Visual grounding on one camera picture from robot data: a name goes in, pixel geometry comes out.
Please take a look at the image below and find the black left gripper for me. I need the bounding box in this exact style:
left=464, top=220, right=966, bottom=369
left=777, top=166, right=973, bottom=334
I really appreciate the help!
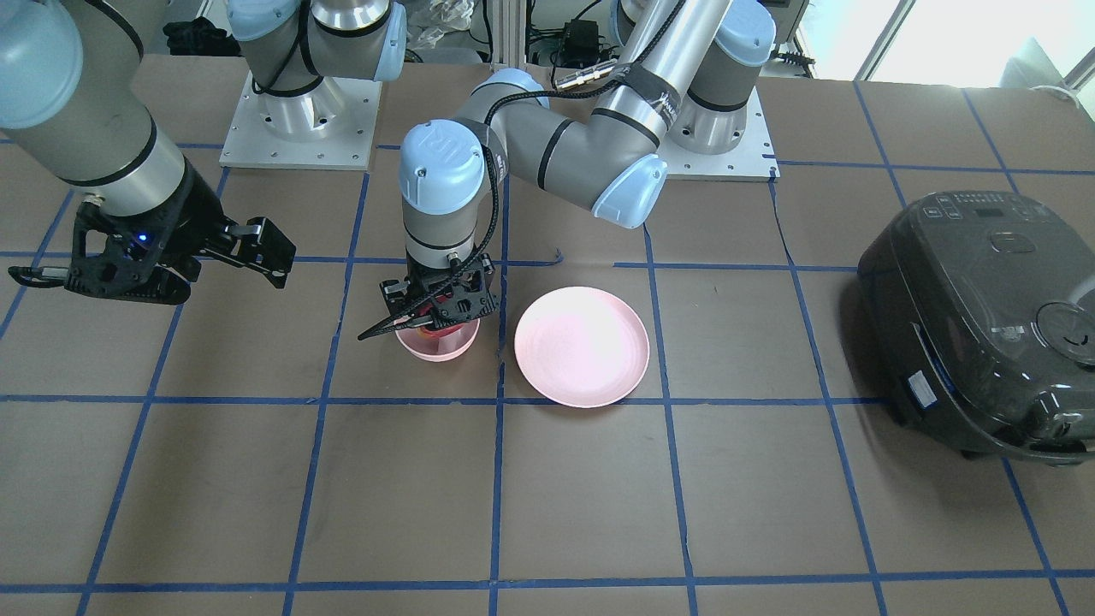
left=357, top=257, right=498, bottom=341

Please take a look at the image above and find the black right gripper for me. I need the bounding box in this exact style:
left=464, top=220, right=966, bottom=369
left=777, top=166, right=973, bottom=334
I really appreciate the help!
left=9, top=167, right=297, bottom=305

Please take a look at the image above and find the pink bowl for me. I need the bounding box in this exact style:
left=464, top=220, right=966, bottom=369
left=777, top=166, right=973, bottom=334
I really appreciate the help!
left=395, top=319, right=480, bottom=362

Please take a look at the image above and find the red apple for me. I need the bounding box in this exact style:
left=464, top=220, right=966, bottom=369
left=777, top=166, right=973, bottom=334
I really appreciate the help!
left=417, top=311, right=465, bottom=339

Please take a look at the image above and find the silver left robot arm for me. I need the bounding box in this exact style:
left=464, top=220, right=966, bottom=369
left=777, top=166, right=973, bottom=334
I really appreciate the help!
left=364, top=1, right=777, bottom=339

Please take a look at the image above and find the pink plate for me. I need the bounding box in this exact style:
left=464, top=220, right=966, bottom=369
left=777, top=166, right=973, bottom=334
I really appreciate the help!
left=512, top=286, right=650, bottom=408

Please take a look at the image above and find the dark grey rice cooker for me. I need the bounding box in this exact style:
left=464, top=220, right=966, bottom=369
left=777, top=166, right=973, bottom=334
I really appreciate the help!
left=857, top=190, right=1094, bottom=465

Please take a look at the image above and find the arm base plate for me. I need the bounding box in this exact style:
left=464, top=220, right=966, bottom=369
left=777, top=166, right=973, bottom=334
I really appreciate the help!
left=219, top=77, right=382, bottom=171
left=657, top=89, right=781, bottom=182

